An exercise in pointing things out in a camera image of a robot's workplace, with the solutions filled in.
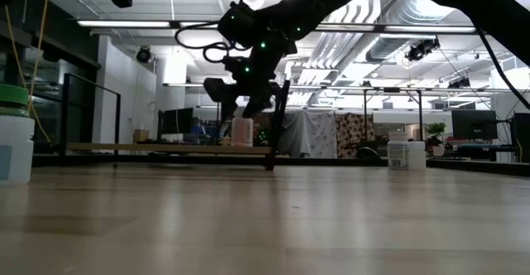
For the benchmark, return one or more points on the black clothes rack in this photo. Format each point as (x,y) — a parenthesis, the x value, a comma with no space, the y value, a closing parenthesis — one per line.
(420,109)

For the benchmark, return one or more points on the black computer monitor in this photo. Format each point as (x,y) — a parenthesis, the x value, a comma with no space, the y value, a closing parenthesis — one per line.
(522,136)
(178,121)
(474,124)

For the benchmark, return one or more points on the ribbed ventilation duct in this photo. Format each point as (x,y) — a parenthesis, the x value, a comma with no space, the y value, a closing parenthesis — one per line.
(414,10)

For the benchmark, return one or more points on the white patterned sheet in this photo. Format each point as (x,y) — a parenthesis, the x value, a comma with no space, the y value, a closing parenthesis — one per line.
(323,136)

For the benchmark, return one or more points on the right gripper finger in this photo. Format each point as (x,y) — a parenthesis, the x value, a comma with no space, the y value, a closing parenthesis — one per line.
(254,107)
(227,111)

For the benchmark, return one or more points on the plain white medicine bottle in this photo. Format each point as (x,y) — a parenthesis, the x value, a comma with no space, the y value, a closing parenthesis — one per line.
(417,155)

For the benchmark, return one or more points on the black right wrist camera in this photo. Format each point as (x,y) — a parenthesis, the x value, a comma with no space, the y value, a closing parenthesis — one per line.
(238,24)

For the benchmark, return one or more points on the plain grey cloth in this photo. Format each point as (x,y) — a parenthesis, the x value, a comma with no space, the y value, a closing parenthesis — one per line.
(296,136)

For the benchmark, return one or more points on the small pink medicine bottle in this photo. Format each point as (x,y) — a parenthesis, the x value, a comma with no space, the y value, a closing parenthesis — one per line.
(242,134)

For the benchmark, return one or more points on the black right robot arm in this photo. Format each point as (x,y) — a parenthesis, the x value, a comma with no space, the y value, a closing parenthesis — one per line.
(476,1)

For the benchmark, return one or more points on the black metal rig frame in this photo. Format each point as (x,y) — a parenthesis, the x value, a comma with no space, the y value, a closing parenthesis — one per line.
(331,162)

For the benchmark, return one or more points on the brown cardboard box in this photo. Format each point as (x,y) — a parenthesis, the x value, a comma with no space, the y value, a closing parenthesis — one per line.
(141,136)

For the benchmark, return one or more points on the long ceiling light strip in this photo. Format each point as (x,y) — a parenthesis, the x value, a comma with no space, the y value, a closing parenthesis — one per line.
(186,85)
(124,24)

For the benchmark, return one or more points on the white bottle with barcode label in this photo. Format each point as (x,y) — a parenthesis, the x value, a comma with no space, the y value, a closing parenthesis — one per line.
(398,155)

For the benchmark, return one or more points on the dark floral cloth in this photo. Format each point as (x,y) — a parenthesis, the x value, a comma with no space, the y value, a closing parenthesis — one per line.
(261,126)

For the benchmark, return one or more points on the red floral curtain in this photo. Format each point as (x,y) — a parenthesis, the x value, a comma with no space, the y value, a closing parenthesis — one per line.
(352,133)

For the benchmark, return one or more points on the green-capped medicine bottle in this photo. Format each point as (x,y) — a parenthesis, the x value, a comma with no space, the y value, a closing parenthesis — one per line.
(16,151)

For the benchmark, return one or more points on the wooden shelf with black frame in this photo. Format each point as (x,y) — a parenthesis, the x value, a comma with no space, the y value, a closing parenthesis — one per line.
(165,148)

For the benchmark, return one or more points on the black ceiling spotlight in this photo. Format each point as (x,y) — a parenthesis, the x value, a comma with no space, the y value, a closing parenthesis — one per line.
(143,54)
(418,52)

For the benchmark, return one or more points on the leafy plant in white pot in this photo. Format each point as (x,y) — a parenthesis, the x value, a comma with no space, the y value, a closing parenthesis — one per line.
(435,130)

